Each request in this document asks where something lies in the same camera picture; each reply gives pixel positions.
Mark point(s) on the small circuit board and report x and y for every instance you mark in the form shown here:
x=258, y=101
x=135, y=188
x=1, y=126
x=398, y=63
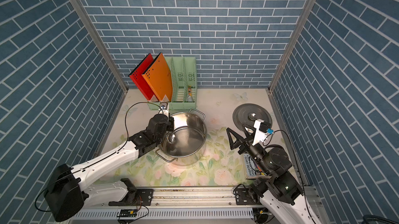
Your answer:
x=128, y=213

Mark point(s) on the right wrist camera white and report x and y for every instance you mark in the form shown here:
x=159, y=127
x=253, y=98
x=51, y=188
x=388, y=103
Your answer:
x=262, y=132

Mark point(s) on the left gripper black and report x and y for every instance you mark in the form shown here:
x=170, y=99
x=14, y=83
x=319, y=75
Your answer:
x=170, y=122

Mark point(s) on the steel pot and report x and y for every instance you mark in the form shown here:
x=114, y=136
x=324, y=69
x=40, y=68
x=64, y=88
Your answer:
x=191, y=133

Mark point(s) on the orange folder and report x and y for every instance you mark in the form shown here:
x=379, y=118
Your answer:
x=158, y=77

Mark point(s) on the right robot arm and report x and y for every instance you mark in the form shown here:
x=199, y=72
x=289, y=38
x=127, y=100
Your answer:
x=279, y=191

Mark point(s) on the metal ladle spoon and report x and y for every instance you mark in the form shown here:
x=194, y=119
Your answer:
x=171, y=138

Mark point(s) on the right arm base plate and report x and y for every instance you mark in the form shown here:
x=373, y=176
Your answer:
x=246, y=197

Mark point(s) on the green file organizer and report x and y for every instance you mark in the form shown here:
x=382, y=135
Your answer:
x=183, y=73

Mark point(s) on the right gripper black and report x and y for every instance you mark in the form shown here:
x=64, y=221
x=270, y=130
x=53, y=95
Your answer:
x=248, y=143

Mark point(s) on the colourful children's book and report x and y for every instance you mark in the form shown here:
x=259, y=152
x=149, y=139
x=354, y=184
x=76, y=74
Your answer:
x=252, y=170

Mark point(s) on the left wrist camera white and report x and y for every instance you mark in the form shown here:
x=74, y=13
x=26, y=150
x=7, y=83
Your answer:
x=164, y=108

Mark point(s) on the red folder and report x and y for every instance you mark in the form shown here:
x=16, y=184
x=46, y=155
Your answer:
x=140, y=82

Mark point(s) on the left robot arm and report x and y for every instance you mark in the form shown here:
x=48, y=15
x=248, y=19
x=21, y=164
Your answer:
x=65, y=193

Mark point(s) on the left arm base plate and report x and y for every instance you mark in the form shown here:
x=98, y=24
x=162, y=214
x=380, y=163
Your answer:
x=136, y=197

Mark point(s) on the steel pot lid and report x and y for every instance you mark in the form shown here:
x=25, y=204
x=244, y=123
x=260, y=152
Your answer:
x=248, y=113

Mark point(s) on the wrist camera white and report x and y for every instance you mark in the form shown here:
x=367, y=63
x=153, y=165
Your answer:
x=262, y=132
x=164, y=108

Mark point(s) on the aluminium front rail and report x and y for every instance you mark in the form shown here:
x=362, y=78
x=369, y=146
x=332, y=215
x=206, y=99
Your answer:
x=189, y=205

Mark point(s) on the small item in organizer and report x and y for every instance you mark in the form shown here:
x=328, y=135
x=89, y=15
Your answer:
x=189, y=94

